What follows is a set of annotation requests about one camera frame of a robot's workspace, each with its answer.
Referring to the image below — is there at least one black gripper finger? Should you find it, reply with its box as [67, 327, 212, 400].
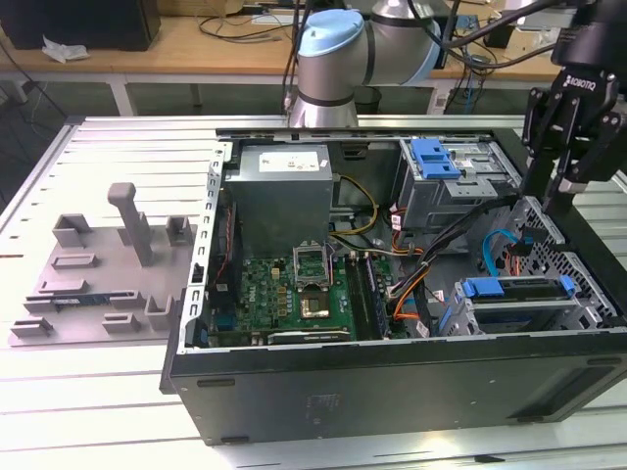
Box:
[543, 112, 627, 214]
[519, 87, 564, 197]

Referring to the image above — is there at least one blue data wire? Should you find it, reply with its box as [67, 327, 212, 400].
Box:
[482, 227, 534, 279]

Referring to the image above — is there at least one orange red power wire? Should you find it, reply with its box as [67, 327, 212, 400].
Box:
[504, 242, 529, 278]

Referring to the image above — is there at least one hard disk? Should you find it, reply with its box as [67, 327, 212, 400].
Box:
[438, 273, 576, 338]

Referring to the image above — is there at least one low metal disk bay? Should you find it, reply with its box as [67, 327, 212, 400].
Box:
[438, 274, 604, 339]

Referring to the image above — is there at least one white flat tray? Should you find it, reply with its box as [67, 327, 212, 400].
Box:
[516, 12, 572, 31]

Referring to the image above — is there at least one small black open box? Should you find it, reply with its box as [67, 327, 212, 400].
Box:
[482, 20, 516, 49]

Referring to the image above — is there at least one blue drive carrier latch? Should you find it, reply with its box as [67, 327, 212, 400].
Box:
[410, 139, 464, 180]

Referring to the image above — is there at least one tall metal drive cage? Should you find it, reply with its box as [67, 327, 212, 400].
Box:
[394, 139, 529, 246]

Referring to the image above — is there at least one black waste bin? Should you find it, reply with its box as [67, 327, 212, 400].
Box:
[355, 86, 383, 117]

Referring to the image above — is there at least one RAM stick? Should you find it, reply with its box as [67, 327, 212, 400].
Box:
[362, 253, 394, 337]

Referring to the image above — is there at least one metal socket cover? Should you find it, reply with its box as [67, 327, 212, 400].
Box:
[292, 242, 335, 291]

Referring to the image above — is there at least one grey power supply unit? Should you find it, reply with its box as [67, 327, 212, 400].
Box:
[222, 144, 334, 256]

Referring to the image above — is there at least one CPU socket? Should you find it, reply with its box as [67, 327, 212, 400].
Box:
[298, 288, 335, 320]

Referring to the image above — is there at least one black open PC case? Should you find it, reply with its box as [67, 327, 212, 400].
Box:
[160, 115, 627, 447]

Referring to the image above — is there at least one graphics card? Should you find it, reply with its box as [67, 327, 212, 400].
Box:
[266, 330, 354, 347]

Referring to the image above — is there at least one green motherboard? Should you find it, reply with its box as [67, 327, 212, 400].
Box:
[208, 244, 408, 347]

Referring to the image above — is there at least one black case fan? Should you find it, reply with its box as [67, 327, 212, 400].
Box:
[208, 201, 244, 314]

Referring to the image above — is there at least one long wooden desk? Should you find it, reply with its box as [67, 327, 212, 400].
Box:
[0, 0, 564, 84]

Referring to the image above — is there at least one grey parts rack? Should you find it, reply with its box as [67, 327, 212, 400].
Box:
[8, 181, 202, 349]

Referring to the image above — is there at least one large black computer tower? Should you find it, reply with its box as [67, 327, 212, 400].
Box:
[0, 0, 163, 53]

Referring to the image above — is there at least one crumpled white plastic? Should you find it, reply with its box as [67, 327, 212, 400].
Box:
[41, 33, 92, 65]

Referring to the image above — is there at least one blue network cable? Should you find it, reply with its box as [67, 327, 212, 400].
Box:
[459, 46, 486, 117]

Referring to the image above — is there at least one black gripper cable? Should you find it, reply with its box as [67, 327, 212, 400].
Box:
[409, 0, 579, 50]

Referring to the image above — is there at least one yellow black wire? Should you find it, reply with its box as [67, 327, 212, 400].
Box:
[330, 175, 379, 239]

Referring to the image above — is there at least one orange black wire bundle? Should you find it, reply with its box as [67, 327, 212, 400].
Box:
[389, 263, 435, 322]

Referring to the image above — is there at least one black hanging arm cable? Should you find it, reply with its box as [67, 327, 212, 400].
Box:
[281, 0, 317, 117]

